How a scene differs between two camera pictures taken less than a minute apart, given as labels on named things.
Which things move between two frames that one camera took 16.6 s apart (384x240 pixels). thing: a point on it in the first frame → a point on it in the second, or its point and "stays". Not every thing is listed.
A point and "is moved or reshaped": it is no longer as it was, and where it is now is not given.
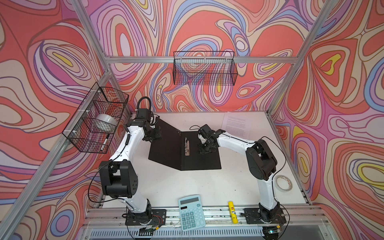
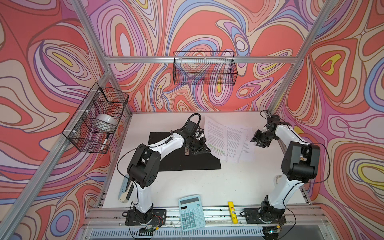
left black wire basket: (92, 128) stays
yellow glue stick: (232, 212) stays
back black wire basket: (204, 68) stays
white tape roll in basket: (106, 119) stays
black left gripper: (157, 134) → (203, 146)
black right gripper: (202, 151) → (256, 137)
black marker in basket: (104, 142) stays
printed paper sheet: (237, 123) is moved or reshaped
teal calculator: (191, 212) stays
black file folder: (180, 149) is moved or reshaped
